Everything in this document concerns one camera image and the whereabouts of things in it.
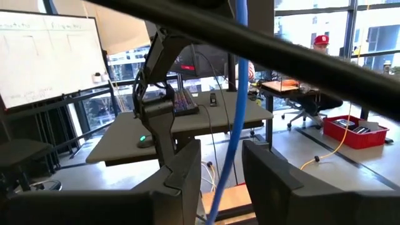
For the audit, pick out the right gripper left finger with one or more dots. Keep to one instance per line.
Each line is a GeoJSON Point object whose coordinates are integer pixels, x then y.
{"type": "Point", "coordinates": [178, 193]}

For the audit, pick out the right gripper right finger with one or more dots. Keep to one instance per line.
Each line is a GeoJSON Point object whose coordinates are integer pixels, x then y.
{"type": "Point", "coordinates": [275, 193]}

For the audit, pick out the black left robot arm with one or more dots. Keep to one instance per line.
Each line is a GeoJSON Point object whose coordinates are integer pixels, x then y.
{"type": "Point", "coordinates": [156, 62]}

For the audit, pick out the black computer mouse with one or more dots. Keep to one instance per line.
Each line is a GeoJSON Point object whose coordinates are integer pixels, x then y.
{"type": "Point", "coordinates": [145, 142]}

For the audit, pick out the office chair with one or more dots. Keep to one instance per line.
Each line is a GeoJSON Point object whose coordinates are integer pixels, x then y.
{"type": "Point", "coordinates": [300, 115]}

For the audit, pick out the black keyboard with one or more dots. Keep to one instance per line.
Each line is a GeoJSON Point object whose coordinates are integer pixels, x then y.
{"type": "Point", "coordinates": [185, 103]}

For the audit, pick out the grey desk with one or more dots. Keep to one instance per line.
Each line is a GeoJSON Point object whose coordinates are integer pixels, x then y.
{"type": "Point", "coordinates": [218, 109]}

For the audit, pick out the small red plastic bin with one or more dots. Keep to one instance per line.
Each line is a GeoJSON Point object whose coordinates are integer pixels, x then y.
{"type": "Point", "coordinates": [354, 137]}

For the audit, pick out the small black device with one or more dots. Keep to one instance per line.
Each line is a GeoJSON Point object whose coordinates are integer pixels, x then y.
{"type": "Point", "coordinates": [213, 99]}

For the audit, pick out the wooden desk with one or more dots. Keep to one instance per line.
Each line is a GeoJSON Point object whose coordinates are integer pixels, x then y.
{"type": "Point", "coordinates": [279, 86]}

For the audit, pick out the black desk monitor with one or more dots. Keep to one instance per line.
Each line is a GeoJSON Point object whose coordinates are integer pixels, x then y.
{"type": "Point", "coordinates": [203, 59]}

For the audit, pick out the person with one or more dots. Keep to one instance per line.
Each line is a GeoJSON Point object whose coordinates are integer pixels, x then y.
{"type": "Point", "coordinates": [322, 47]}

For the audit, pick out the whiteboard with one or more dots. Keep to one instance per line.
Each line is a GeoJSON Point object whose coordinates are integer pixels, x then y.
{"type": "Point", "coordinates": [47, 56]}

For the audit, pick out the black aluminium frame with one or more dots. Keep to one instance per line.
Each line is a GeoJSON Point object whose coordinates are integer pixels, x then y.
{"type": "Point", "coordinates": [281, 53]}

